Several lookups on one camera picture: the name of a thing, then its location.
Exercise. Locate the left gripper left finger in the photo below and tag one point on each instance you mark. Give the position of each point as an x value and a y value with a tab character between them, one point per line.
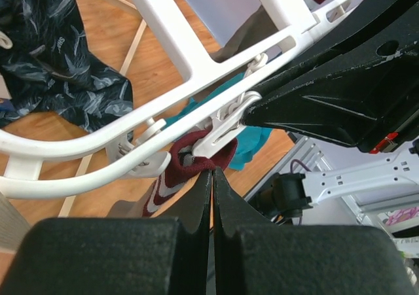
161	255

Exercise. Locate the grey maroon striped sock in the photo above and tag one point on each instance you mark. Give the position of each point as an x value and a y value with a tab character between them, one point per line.
182	167

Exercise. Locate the dark patterned shorts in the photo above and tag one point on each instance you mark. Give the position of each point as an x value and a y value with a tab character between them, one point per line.
55	56

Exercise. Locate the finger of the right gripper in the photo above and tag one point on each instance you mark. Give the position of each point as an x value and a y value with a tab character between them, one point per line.
367	19

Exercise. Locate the white clip hanger frame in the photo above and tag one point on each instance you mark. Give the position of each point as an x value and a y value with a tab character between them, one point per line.
21	178

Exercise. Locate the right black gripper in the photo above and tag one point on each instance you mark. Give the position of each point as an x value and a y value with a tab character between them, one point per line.
366	98

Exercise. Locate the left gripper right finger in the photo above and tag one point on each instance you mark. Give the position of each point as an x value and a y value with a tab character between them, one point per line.
256	256

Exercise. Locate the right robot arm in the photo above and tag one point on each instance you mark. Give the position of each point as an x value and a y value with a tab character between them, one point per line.
290	193

